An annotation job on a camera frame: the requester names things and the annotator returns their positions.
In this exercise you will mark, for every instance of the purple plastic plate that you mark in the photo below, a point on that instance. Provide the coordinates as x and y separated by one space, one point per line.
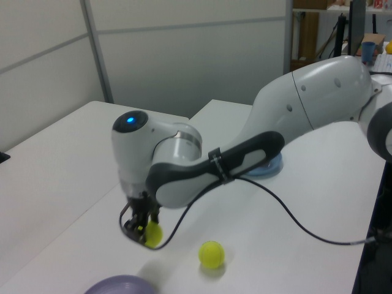
119 286

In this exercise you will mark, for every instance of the small cardboard box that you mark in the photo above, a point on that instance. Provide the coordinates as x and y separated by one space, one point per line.
375 38

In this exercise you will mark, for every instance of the dark monitor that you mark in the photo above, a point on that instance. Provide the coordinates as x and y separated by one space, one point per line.
357 24

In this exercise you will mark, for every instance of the grey partition post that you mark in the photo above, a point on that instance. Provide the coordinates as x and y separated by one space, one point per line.
288 36

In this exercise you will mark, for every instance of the white shelf board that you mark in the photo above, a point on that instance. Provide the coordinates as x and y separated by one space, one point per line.
324 10

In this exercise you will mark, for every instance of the white keyboard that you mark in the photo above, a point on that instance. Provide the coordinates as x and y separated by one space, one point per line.
382 62

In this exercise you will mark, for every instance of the blue cup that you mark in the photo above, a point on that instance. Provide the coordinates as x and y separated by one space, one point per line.
368 52

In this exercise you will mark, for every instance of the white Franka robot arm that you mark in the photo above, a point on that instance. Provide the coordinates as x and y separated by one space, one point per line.
321 92

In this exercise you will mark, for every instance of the black monitor stand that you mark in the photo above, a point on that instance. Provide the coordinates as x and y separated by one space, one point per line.
340 36

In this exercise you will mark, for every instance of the yellow tennis ball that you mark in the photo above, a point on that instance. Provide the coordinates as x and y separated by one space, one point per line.
154 235
212 254

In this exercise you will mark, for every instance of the tall brown cardboard board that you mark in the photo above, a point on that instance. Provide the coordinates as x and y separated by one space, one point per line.
308 33

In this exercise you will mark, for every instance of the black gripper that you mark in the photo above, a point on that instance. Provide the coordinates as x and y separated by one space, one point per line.
144 208

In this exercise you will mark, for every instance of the yellow round object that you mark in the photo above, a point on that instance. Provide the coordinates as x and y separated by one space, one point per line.
389 49

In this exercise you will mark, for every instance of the blue plastic plate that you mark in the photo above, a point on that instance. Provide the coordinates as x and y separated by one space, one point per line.
269 168

